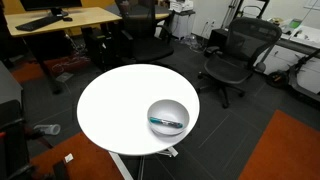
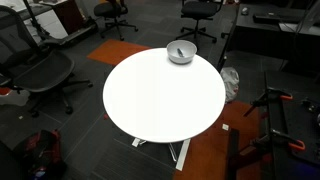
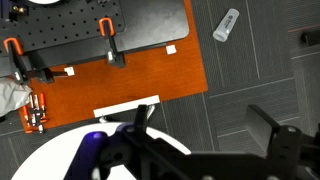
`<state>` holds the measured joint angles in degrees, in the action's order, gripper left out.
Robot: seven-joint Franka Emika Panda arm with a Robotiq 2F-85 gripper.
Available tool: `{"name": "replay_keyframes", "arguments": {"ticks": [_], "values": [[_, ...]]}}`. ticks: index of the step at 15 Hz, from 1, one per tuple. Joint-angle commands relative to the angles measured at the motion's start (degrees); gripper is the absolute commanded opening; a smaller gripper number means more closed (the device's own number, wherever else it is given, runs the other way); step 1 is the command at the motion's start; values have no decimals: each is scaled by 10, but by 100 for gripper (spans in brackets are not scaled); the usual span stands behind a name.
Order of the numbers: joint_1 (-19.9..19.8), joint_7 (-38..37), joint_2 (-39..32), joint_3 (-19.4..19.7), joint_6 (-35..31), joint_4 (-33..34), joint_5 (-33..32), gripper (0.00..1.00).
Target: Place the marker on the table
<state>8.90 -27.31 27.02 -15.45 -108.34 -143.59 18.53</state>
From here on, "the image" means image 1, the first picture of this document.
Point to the teal dry-erase marker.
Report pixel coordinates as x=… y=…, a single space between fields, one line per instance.
x=165 y=122

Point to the white round bowl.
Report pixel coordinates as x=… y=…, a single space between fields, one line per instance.
x=168 y=110

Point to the black padded office chair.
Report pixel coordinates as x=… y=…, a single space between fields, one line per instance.
x=144 y=39

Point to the white table base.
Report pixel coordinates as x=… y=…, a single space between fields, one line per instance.
x=170 y=152

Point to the black mesh office chair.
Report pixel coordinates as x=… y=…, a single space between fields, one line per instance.
x=232 y=64

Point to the black desktop computer tower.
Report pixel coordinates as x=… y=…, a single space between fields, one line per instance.
x=94 y=38

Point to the light wooden desk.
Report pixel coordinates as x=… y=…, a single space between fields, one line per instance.
x=43 y=33

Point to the clear plastic cup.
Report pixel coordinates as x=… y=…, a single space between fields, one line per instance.
x=52 y=129

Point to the black computer mouse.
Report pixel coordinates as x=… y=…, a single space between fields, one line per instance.
x=67 y=19

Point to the black electric scooter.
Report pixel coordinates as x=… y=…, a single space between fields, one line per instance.
x=281 y=78

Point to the white cabinet with drawers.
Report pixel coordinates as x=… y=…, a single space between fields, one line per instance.
x=292 y=45

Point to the black computer monitor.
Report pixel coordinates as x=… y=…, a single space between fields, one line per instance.
x=55 y=6

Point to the black keyboard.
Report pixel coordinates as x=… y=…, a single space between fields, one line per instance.
x=37 y=24

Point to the black chair at left edge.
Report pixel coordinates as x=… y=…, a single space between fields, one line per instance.
x=14 y=155

